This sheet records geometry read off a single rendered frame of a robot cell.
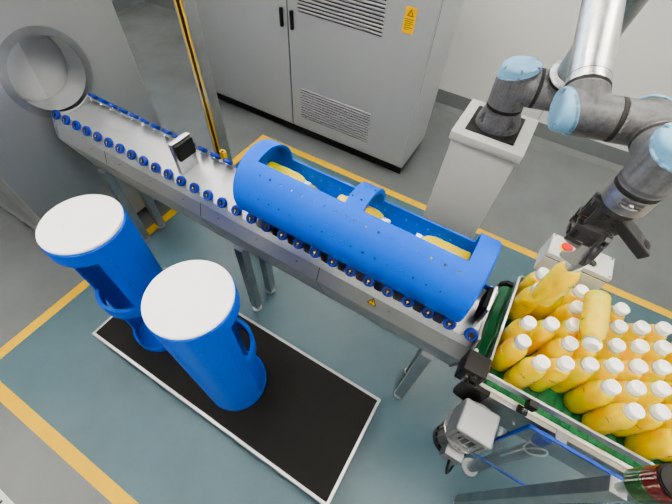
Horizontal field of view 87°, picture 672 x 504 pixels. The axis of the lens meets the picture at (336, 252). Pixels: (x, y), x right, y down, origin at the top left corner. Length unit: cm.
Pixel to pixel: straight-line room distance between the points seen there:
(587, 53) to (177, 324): 121
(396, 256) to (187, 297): 65
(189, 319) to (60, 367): 147
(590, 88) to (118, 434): 229
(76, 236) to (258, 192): 64
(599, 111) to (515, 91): 80
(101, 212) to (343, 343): 140
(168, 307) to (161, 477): 113
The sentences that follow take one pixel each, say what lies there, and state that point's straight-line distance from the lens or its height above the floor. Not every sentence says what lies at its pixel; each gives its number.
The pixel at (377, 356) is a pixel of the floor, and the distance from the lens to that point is 218.
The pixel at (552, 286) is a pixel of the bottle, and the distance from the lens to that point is 113.
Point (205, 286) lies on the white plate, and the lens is 120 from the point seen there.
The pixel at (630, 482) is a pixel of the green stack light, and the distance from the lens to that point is 106.
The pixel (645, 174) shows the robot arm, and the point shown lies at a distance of 88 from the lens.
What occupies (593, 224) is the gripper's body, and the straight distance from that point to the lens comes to 99.
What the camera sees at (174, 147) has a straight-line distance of 165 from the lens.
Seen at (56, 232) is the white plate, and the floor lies 104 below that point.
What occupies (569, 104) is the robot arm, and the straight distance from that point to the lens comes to 91.
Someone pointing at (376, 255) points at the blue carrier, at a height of 115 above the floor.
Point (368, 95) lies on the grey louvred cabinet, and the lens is 288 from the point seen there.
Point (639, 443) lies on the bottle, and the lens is 139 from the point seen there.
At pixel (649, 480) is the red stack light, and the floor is 123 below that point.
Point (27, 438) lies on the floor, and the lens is 249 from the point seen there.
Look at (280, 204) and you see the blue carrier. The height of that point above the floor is 116.
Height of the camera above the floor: 202
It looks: 54 degrees down
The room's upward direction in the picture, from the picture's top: 5 degrees clockwise
